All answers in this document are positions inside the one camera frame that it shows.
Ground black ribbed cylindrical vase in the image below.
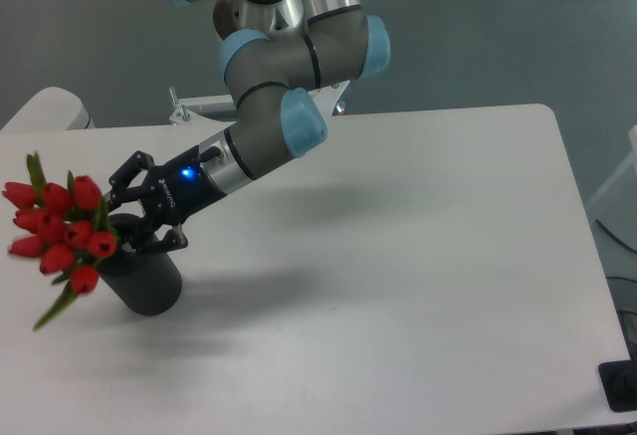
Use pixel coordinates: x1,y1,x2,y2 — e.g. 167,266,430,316
98,213,182,317

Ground white side furniture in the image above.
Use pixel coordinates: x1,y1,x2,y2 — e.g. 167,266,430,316
585,125,636,219

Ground red tulip bouquet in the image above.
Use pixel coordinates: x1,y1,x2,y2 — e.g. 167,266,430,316
2,152,120,331

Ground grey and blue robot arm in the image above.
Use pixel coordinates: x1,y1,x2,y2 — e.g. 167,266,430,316
109,0,391,255

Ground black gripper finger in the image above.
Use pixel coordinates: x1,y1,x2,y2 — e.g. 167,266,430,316
111,213,189,255
107,151,154,206

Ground black device at table edge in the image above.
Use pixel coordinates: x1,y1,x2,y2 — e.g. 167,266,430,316
598,360,636,413

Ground black cable on floor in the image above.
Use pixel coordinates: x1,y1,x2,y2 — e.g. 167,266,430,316
594,218,637,252

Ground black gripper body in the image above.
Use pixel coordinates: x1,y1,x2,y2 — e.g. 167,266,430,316
139,149,227,229

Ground white rounded chair back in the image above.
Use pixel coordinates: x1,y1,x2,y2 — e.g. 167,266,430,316
1,87,96,134

